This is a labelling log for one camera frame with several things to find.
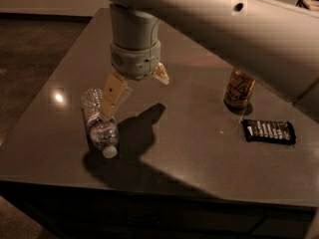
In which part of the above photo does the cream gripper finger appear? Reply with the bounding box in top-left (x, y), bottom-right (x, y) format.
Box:
top-left (152, 63), bottom-right (169, 85)
top-left (99, 71), bottom-right (132, 120)

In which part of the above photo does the clear plastic water bottle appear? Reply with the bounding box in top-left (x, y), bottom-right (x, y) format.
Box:
top-left (82, 88), bottom-right (120, 158)

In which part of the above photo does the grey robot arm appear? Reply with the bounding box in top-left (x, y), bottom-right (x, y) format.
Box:
top-left (110, 0), bottom-right (319, 120)

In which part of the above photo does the orange soda can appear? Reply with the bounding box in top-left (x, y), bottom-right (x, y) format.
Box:
top-left (223, 69), bottom-right (255, 110)

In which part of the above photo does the black snack bar wrapper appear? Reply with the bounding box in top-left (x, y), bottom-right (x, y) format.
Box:
top-left (241, 119), bottom-right (296, 145)

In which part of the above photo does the black wire basket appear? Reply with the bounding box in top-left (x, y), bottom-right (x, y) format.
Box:
top-left (296, 0), bottom-right (319, 11)

